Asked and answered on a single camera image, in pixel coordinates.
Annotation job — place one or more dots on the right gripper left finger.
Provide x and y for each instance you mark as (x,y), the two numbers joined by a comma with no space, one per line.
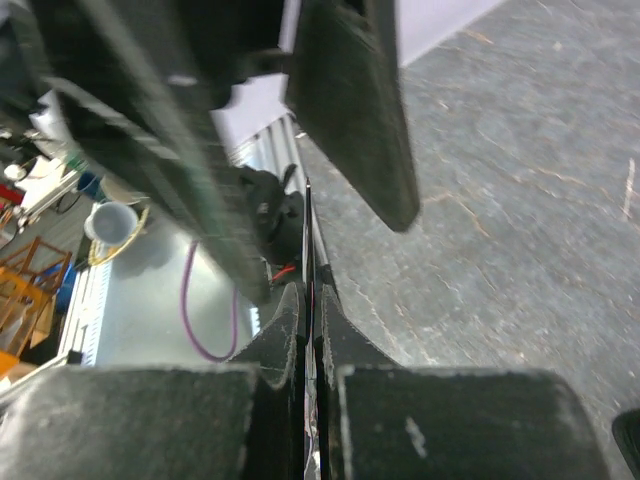
(242,419)

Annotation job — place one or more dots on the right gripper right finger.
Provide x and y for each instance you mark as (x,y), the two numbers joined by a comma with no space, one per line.
(380,420)

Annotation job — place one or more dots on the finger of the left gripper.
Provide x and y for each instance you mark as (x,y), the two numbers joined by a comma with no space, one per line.
(344,90)
(137,83)

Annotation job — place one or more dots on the silver scissors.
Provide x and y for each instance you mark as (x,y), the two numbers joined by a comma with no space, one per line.
(309,277)

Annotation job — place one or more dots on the white plastic bucket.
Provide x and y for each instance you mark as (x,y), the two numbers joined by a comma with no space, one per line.
(111,223)

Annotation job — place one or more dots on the orange wooden rack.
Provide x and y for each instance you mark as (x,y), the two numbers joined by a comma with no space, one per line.
(31,279)

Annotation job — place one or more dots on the light blue cable duct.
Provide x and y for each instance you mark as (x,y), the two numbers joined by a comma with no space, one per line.
(84,319)

